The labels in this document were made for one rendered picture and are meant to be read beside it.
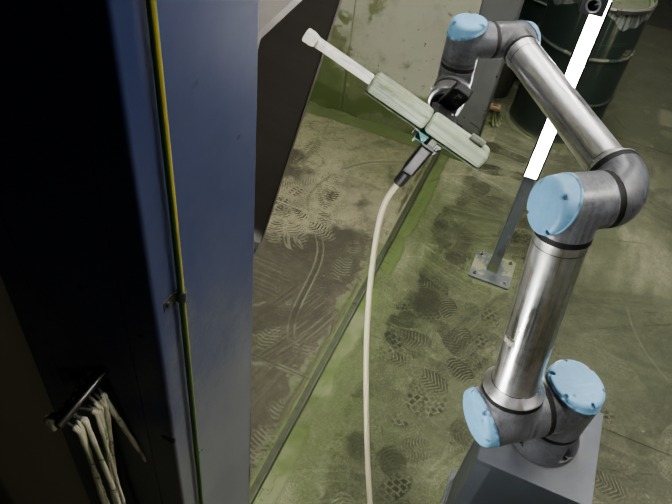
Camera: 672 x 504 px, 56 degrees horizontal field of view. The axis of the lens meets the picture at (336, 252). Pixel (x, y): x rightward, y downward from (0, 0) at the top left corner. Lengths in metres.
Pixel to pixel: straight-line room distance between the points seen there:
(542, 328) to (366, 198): 2.05
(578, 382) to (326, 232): 1.73
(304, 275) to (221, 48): 2.44
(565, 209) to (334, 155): 2.49
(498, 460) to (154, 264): 1.43
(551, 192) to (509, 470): 0.84
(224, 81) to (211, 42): 0.04
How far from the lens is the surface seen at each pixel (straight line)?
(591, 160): 1.43
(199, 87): 0.50
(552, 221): 1.26
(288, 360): 2.61
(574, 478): 1.89
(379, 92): 1.43
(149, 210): 0.49
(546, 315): 1.41
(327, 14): 1.84
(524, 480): 1.84
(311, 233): 3.11
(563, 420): 1.70
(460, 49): 1.66
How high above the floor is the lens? 2.18
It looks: 45 degrees down
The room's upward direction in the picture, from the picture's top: 9 degrees clockwise
